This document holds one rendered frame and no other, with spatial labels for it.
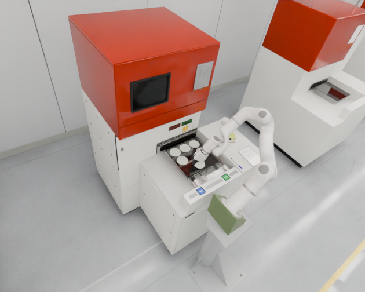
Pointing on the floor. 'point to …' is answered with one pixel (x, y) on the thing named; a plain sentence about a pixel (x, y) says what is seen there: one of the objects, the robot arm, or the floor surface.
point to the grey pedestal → (218, 259)
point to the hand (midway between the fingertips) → (194, 162)
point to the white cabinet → (192, 230)
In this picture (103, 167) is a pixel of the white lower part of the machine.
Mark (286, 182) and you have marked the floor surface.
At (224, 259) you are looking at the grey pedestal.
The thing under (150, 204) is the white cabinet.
